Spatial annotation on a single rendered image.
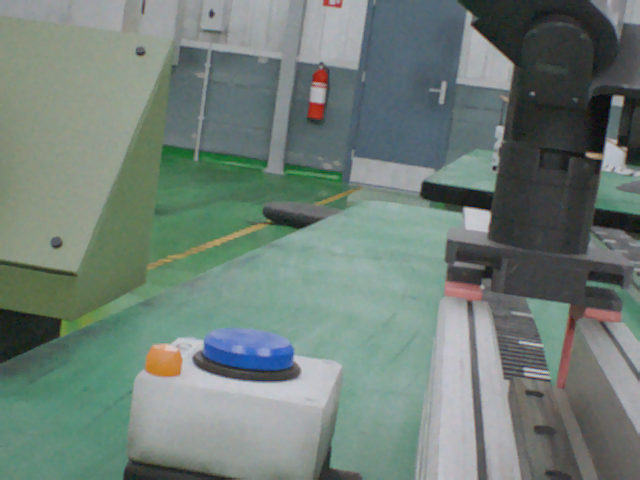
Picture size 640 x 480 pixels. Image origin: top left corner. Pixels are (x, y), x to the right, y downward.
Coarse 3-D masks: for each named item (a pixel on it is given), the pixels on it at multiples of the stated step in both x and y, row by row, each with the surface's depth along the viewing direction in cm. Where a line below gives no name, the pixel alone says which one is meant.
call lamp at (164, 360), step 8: (160, 344) 47; (168, 344) 47; (152, 352) 47; (160, 352) 47; (168, 352) 47; (176, 352) 47; (152, 360) 47; (160, 360) 46; (168, 360) 47; (176, 360) 47; (152, 368) 47; (160, 368) 47; (168, 368) 47; (176, 368) 47; (168, 376) 47
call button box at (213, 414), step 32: (192, 352) 51; (160, 384) 46; (192, 384) 46; (224, 384) 47; (256, 384) 47; (288, 384) 48; (320, 384) 49; (160, 416) 46; (192, 416) 46; (224, 416) 46; (256, 416) 46; (288, 416) 46; (320, 416) 46; (128, 448) 47; (160, 448) 47; (192, 448) 46; (224, 448) 46; (256, 448) 46; (288, 448) 46; (320, 448) 46
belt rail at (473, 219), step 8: (464, 208) 173; (472, 208) 175; (464, 216) 162; (472, 216) 163; (480, 216) 165; (488, 216) 167; (464, 224) 154; (472, 224) 152; (480, 224) 154; (488, 224) 156
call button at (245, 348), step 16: (208, 336) 49; (224, 336) 49; (240, 336) 50; (256, 336) 50; (272, 336) 51; (208, 352) 49; (224, 352) 48; (240, 352) 48; (256, 352) 48; (272, 352) 48; (288, 352) 49; (256, 368) 48; (272, 368) 48
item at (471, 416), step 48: (480, 336) 51; (576, 336) 59; (624, 336) 56; (432, 384) 44; (480, 384) 42; (528, 384) 55; (576, 384) 56; (624, 384) 46; (432, 432) 36; (480, 432) 36; (528, 432) 47; (576, 432) 52; (624, 432) 42
